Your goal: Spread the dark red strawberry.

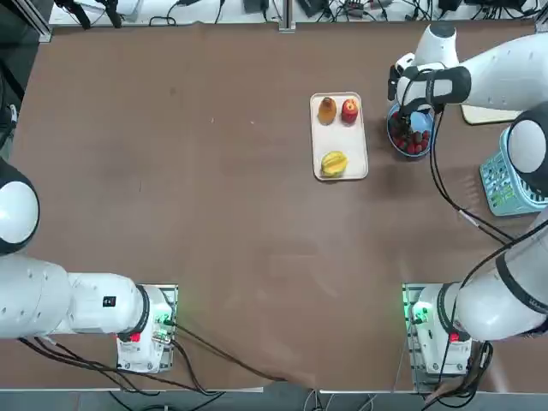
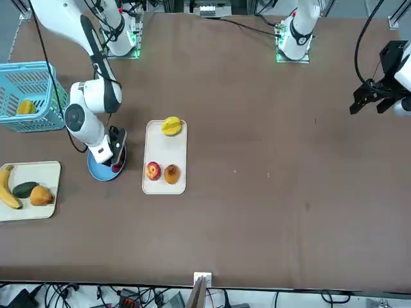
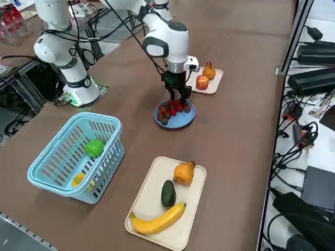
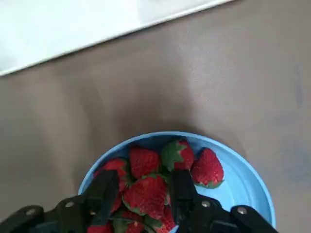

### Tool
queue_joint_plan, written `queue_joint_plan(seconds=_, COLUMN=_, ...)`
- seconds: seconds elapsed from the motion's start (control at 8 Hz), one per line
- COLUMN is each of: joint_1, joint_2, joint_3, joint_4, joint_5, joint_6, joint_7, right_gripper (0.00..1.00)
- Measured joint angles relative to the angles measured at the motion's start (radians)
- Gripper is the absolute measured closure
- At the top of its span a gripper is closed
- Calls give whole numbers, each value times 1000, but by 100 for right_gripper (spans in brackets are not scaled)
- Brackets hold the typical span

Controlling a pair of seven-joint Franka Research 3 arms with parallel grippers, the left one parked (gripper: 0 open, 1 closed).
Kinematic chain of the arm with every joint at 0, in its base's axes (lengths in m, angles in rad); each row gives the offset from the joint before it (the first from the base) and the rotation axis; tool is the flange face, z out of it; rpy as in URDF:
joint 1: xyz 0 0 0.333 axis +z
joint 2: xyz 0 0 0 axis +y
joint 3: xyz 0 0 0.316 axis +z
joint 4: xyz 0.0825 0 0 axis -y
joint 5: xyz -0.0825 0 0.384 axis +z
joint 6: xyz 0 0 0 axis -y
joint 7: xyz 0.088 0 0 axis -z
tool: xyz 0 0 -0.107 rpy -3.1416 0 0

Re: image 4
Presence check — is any round blue plate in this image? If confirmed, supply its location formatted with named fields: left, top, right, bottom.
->
left=77, top=132, right=276, bottom=233

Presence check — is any red toy strawberry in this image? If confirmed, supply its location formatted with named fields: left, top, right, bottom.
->
left=122, top=174, right=171, bottom=220
left=93, top=157, right=133, bottom=195
left=110, top=191, right=124, bottom=215
left=112, top=210, right=146, bottom=233
left=86, top=224, right=114, bottom=233
left=128, top=145, right=161, bottom=180
left=160, top=138, right=196, bottom=172
left=143, top=206, right=177, bottom=233
left=190, top=147, right=225, bottom=189

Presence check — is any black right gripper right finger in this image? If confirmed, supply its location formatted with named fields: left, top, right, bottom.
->
left=169, top=170, right=280, bottom=233

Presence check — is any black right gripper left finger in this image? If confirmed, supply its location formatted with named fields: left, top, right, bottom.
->
left=0, top=169, right=120, bottom=233

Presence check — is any white rectangular tray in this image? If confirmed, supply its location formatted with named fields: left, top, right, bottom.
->
left=0, top=0, right=234, bottom=77

